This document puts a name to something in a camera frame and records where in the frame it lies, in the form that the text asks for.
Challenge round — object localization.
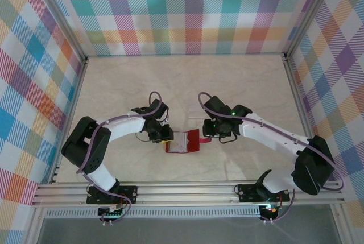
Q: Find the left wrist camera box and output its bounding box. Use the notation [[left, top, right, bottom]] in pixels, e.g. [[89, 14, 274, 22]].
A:
[[159, 112, 171, 127]]

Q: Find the aluminium frame post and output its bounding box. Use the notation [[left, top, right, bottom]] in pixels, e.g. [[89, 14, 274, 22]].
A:
[[283, 0, 341, 59], [27, 0, 88, 63]]

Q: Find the clear plastic tray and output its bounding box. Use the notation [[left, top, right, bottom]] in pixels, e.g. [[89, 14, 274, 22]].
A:
[[187, 104, 207, 120]]

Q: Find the aluminium front rail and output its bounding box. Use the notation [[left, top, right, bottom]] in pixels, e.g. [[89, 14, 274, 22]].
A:
[[31, 180, 345, 208]]

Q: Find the red leather card holder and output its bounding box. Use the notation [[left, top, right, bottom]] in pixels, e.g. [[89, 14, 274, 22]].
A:
[[164, 129, 213, 154]]

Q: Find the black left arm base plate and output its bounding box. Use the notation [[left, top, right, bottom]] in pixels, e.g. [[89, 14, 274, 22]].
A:
[[86, 185, 139, 205]]

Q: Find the slotted grey cable duct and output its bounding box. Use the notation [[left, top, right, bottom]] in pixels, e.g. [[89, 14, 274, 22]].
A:
[[44, 208, 262, 219]]

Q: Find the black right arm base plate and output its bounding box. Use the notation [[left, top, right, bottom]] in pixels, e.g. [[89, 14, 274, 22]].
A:
[[237, 183, 291, 202]]

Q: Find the aluminium side rail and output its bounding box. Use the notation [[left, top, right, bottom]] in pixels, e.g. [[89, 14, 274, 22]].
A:
[[284, 53, 315, 142], [48, 56, 89, 185]]

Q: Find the thin black left gripper wire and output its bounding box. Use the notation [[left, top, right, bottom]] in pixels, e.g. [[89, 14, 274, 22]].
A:
[[135, 131, 153, 143]]

